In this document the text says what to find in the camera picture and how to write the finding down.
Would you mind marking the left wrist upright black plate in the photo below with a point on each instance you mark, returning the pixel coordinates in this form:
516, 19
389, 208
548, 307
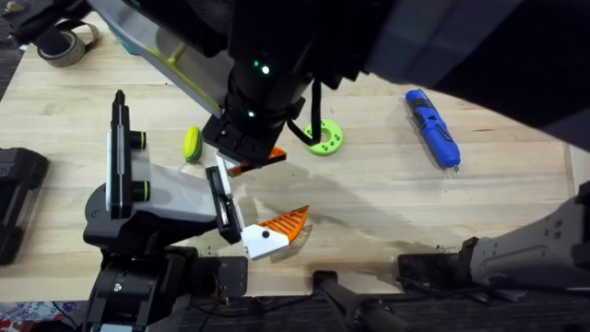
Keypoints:
121, 152

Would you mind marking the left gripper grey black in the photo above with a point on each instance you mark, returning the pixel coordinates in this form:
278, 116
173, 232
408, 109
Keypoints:
180, 198

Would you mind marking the blue electric screwdriver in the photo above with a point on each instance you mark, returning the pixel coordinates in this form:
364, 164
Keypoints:
433, 126

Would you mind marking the green yellow toy vegetable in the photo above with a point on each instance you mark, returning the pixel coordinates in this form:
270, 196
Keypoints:
192, 144

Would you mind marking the orange ribbed wedge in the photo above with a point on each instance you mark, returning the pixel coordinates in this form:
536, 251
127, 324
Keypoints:
244, 169

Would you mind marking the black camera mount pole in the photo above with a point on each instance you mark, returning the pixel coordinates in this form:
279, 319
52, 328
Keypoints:
355, 304

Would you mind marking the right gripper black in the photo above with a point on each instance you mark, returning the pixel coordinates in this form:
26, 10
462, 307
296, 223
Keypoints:
267, 92

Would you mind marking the colourful patterned cloth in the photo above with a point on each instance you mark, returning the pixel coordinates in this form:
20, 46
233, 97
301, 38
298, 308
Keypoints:
32, 316

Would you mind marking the black case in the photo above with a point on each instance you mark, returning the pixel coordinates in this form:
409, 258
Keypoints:
18, 198

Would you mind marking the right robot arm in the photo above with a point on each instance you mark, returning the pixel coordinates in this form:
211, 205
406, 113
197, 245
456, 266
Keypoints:
507, 46

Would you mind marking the black bag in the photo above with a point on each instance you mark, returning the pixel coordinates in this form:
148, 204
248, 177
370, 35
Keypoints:
41, 16

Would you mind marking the green disc with holes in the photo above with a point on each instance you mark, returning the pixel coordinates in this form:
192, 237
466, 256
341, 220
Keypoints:
333, 140

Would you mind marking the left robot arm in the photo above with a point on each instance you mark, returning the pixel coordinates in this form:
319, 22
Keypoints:
138, 286

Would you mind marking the roll of tape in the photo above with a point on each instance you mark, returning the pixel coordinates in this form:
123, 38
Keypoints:
67, 48

